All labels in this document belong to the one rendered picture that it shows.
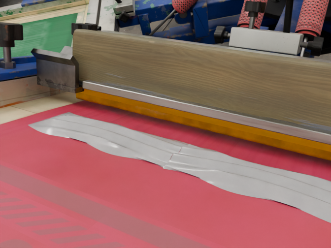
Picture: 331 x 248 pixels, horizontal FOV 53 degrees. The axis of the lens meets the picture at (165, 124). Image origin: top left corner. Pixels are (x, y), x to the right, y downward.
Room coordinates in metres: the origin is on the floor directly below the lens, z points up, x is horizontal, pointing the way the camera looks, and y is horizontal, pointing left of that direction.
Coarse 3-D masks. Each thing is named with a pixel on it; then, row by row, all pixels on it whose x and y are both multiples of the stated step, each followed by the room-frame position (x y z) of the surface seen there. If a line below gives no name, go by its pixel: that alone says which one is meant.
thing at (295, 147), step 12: (84, 96) 0.38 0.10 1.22; (96, 96) 0.37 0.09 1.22; (120, 108) 0.34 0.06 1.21; (132, 108) 0.33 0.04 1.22; (144, 108) 0.32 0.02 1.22; (168, 120) 0.30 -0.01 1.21; (180, 120) 0.29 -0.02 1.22; (192, 120) 0.28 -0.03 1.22; (216, 132) 0.26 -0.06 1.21; (228, 132) 0.25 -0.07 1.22; (240, 132) 0.24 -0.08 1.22; (264, 144) 0.22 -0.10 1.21; (276, 144) 0.22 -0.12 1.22; (288, 144) 0.21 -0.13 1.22; (324, 156) 0.19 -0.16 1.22
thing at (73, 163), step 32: (0, 128) 0.28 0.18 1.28; (32, 128) 0.28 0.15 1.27; (160, 128) 0.28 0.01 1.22; (192, 128) 0.28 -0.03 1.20; (32, 160) 0.21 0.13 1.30; (64, 160) 0.20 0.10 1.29; (96, 160) 0.20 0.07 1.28; (128, 160) 0.20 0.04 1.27; (96, 192) 0.15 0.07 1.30; (128, 192) 0.15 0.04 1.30
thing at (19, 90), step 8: (8, 80) 0.38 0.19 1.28; (16, 80) 0.38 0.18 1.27; (24, 80) 0.39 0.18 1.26; (32, 80) 0.40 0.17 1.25; (0, 88) 0.36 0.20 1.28; (8, 88) 0.37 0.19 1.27; (16, 88) 0.38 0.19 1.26; (24, 88) 0.39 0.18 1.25; (32, 88) 0.39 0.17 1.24; (40, 88) 0.40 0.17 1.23; (48, 88) 0.41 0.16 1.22; (0, 96) 0.36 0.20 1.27; (8, 96) 0.37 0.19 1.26; (16, 96) 0.37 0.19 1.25; (24, 96) 0.38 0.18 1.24; (32, 96) 0.39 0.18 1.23; (40, 96) 0.40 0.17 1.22; (0, 104) 0.35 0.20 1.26; (8, 104) 0.36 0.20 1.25
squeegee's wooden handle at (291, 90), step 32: (96, 32) 0.40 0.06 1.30; (96, 64) 0.38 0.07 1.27; (128, 64) 0.35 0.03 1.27; (160, 64) 0.33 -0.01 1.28; (192, 64) 0.31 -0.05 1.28; (224, 64) 0.29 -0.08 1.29; (256, 64) 0.27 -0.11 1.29; (288, 64) 0.25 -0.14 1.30; (320, 64) 0.24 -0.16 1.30; (192, 96) 0.29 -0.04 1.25; (224, 96) 0.27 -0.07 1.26; (256, 96) 0.25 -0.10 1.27; (288, 96) 0.23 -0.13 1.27; (320, 96) 0.22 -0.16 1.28; (320, 128) 0.20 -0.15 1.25
